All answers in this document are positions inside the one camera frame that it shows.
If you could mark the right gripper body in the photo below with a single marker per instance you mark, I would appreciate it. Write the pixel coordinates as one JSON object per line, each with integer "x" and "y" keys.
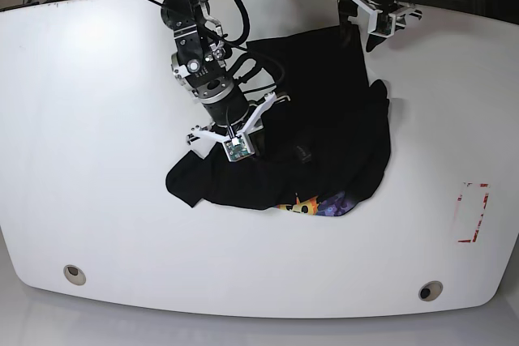
{"x": 243, "y": 128}

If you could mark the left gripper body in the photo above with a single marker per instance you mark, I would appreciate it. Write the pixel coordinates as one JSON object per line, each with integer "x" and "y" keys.
{"x": 399, "y": 10}

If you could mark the black graphic t-shirt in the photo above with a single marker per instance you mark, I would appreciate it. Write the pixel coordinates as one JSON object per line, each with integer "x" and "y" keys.
{"x": 330, "y": 143}

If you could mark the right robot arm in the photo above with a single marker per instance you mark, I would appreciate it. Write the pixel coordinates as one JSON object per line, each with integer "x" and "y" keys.
{"x": 213, "y": 69}

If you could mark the red tape marking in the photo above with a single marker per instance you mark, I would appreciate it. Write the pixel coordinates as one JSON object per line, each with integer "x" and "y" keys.
{"x": 469, "y": 212}

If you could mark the left table grommet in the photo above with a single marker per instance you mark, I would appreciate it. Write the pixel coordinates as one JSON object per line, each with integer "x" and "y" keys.
{"x": 74, "y": 275}

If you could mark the table grommet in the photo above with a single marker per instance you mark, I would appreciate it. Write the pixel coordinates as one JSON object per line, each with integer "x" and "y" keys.
{"x": 430, "y": 291}
{"x": 74, "y": 275}

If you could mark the right table grommet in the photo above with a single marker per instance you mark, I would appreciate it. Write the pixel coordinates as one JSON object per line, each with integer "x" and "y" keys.
{"x": 430, "y": 291}

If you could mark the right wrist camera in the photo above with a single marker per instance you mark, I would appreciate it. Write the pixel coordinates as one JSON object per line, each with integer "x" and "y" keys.
{"x": 238, "y": 148}

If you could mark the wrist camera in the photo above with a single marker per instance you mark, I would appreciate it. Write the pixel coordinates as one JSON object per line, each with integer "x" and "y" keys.
{"x": 238, "y": 148}
{"x": 384, "y": 25}

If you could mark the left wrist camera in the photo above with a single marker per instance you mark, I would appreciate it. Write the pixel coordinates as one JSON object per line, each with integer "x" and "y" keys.
{"x": 384, "y": 25}

